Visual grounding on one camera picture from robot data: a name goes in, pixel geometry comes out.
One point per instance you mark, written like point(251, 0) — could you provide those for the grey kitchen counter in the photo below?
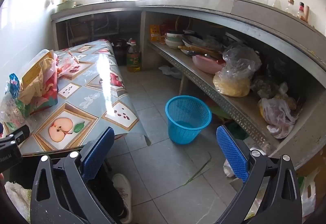
point(191, 1)

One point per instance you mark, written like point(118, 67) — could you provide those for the white shoe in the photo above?
point(124, 188)

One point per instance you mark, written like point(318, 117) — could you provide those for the fruit print tablecloth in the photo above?
point(76, 91)

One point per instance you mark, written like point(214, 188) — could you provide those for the bowls on counter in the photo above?
point(66, 5)

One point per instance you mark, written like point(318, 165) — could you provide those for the dark plastic bag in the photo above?
point(264, 86)

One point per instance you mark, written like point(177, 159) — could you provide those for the red snack packet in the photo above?
point(49, 96)

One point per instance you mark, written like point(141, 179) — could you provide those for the red label sauce bottle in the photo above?
point(300, 13)

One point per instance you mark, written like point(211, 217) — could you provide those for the orange box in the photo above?
point(154, 32)

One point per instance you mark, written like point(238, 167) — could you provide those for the pink basin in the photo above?
point(203, 65)

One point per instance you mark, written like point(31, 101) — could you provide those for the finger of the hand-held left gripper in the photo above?
point(19, 133)

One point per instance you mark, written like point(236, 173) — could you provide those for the black bucket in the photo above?
point(119, 51)

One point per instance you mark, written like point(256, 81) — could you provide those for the crumpled clear plastic bag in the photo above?
point(240, 61)

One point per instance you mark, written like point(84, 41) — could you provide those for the glass seasoning bottle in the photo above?
point(277, 2)
point(289, 6)

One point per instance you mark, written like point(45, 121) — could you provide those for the cooking oil bottle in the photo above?
point(133, 58)

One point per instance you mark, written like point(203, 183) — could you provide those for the white fuzzy garment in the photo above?
point(16, 198)

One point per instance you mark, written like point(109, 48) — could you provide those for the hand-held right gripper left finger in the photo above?
point(98, 152)

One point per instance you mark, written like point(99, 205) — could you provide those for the green leaf strip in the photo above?
point(198, 171)

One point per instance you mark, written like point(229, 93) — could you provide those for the stack of bowls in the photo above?
point(174, 39)

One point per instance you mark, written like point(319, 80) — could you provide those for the wooden utensil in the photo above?
point(201, 51)

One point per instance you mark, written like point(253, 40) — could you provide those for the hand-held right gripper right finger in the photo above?
point(233, 155)

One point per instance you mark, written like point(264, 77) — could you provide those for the perforated metal shelf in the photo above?
point(203, 81)

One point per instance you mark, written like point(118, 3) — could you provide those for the yellow filled plastic bag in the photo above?
point(231, 85)

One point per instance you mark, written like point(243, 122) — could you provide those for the person's dark trouser leg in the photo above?
point(107, 196)

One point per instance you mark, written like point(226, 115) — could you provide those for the white bag on floor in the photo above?
point(169, 71)

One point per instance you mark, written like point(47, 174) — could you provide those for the blue and white packet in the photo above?
point(12, 96)

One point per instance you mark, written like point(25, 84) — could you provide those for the clear red printed wrapper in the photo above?
point(70, 65)

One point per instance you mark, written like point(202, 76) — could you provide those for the clear plastic container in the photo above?
point(38, 57)

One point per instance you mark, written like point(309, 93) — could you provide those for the pink and white plastic bag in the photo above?
point(277, 114)

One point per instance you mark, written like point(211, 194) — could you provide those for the blue plastic mesh basket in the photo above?
point(187, 119)

